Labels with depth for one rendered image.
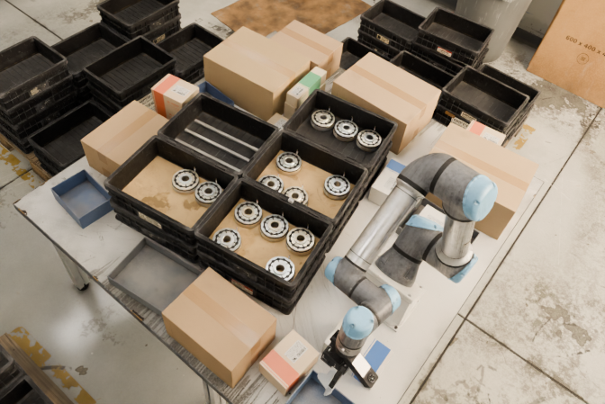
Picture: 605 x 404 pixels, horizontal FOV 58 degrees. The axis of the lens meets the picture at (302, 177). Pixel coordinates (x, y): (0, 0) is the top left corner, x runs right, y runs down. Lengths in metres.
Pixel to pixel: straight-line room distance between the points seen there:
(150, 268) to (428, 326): 1.04
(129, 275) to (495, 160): 1.51
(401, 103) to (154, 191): 1.12
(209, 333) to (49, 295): 1.34
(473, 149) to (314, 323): 0.98
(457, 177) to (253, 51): 1.42
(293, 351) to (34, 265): 1.65
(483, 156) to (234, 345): 1.26
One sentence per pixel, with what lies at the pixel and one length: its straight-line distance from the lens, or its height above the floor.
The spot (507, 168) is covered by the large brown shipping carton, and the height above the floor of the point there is 0.90.
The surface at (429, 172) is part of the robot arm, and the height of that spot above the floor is 1.42.
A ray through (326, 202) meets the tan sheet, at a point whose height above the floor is 0.83.
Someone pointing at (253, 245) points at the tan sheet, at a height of 0.83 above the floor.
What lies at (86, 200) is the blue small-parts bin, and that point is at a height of 0.70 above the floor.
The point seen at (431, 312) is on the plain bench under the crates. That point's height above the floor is 0.70.
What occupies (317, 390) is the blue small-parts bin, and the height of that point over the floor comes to 0.70.
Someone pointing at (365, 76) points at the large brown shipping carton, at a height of 0.90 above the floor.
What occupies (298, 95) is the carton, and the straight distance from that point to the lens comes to 2.43.
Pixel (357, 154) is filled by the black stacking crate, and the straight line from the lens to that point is 2.29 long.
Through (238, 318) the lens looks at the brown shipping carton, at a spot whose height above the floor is 0.86.
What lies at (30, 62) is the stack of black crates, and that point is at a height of 0.49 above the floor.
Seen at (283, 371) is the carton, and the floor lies 0.77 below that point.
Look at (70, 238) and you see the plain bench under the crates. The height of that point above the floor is 0.70.
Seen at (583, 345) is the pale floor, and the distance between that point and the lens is 3.16.
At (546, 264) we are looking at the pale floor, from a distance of 3.32.
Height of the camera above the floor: 2.51
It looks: 50 degrees down
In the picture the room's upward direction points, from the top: 7 degrees clockwise
